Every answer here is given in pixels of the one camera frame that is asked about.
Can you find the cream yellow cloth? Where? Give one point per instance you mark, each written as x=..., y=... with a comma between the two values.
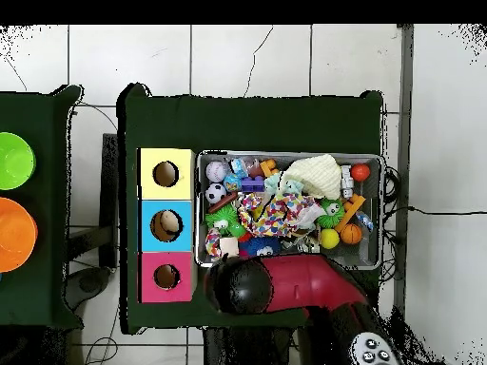
x=315, y=175

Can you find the large colourful dotted cloth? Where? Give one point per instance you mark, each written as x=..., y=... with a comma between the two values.
x=281, y=215

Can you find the long orange toy block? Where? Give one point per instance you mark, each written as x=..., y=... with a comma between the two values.
x=350, y=211

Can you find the mint green cloth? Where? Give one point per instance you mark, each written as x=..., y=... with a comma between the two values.
x=283, y=186

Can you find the orange plastic bowl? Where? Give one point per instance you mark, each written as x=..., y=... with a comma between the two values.
x=15, y=234

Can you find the brown toy sausage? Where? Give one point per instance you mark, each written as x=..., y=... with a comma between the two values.
x=222, y=202

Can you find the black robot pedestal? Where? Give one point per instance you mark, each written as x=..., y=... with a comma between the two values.
x=247, y=349

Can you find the green plastic bowl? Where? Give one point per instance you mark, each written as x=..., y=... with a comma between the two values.
x=15, y=161

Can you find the white baseball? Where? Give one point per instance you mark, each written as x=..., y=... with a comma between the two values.
x=216, y=171

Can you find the wooden box with three holes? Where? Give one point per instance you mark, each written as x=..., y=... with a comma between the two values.
x=167, y=190

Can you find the clear mesh bin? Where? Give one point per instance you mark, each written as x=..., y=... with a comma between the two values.
x=374, y=213

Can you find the dark green table cloth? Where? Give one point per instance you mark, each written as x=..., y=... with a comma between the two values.
x=251, y=125
x=34, y=296

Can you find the black frame stand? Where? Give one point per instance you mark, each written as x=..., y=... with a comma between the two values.
x=110, y=171

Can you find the green fuzzy toy big eyes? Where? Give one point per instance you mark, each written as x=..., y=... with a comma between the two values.
x=331, y=212

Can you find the orange toy basketball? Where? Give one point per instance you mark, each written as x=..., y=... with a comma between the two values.
x=350, y=234

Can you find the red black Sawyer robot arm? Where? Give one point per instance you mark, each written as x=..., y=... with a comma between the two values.
x=312, y=281

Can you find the black white soccer ball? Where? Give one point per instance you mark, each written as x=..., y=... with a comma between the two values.
x=215, y=193

